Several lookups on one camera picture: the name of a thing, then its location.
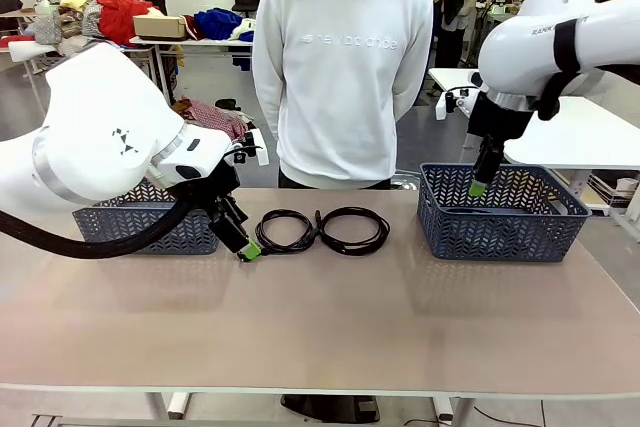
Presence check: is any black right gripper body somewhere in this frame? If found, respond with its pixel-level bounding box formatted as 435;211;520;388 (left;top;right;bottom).
465;91;534;141

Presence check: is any black corrugated cable hose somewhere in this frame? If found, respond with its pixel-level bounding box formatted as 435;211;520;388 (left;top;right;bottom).
0;191;211;259

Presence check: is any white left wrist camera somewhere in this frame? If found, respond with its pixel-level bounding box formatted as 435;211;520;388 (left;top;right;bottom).
230;128;270;168

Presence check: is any blue-grey plastic basket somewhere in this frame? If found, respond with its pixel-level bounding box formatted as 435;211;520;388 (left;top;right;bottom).
72;179;221;256
417;161;593;263

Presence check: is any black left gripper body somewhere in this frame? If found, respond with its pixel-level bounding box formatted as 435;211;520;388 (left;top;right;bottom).
199;162;241;213

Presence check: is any pink plaid clothes pile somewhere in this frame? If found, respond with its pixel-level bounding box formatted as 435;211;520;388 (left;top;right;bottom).
172;96;254;142

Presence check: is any cardboard box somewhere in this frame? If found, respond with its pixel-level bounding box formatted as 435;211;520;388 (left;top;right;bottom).
132;14;189;41

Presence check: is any person in white sweatshirt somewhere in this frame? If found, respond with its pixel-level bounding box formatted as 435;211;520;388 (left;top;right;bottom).
251;0;435;191

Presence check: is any blue clothes pile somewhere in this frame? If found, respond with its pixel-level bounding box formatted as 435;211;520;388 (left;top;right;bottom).
193;7;254;42

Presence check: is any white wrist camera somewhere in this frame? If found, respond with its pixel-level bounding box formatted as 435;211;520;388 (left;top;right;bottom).
230;128;270;168
434;71;484;121

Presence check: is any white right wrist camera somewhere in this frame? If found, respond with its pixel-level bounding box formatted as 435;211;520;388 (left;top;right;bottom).
434;71;484;121

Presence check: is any white background table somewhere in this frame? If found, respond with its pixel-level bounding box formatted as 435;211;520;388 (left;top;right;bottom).
128;35;254;108

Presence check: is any red clothes pile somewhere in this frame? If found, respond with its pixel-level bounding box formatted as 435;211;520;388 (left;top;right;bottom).
96;0;164;39

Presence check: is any black table base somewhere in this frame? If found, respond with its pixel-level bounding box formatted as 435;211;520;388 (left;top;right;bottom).
279;393;381;423

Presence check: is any white table leg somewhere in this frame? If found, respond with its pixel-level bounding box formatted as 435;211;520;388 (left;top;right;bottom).
144;390;194;421
432;395;474;427

